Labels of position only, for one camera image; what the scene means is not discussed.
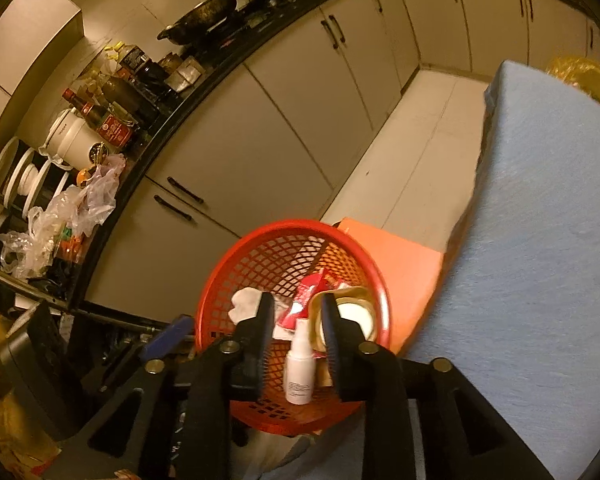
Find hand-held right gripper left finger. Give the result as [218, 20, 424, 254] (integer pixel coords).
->
[40, 291, 277, 480]

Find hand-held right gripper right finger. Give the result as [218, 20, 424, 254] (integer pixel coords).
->
[321, 293, 557, 480]

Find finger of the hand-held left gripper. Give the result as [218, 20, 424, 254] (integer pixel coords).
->
[99, 313, 197, 392]

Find brown tape roll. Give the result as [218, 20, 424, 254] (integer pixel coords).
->
[312, 287, 379, 357]

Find white spray bottle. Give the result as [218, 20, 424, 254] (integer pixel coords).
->
[284, 317, 316, 407]

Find white knit cloth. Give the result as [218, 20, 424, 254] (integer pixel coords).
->
[228, 287, 294, 342]

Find red wrapper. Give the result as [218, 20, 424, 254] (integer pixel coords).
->
[274, 267, 341, 342]

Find red mesh basket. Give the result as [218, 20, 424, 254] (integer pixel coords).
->
[194, 218, 394, 434]

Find yellow cloth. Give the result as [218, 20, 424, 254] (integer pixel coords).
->
[0, 310, 62, 480]

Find orange stool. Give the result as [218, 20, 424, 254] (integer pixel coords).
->
[329, 216, 446, 357]

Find crumpled clear plastic bags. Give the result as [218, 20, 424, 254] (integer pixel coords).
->
[0, 154, 129, 282]

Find white plates in rack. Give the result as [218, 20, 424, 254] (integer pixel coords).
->
[0, 134, 71, 212]

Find kitchen base cabinets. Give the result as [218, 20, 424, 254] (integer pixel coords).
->
[80, 0, 600, 322]

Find blue tablecloth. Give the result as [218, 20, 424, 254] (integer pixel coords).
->
[394, 59, 600, 480]

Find white rice cooker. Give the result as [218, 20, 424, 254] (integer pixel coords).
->
[39, 108, 101, 169]

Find red label sauce bottle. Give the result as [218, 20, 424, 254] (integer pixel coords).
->
[62, 88, 134, 150]

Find dark sauce bottle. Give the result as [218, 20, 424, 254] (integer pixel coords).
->
[99, 74, 161, 127]

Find glass jar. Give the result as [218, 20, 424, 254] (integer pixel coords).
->
[159, 52, 204, 94]

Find yellow plastic bag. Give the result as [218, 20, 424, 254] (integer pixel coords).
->
[546, 54, 600, 117]

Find dark wok with wooden handle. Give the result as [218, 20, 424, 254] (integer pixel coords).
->
[156, 0, 241, 46]

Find wall cabinet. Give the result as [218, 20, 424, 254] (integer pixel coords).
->
[0, 0, 84, 97]

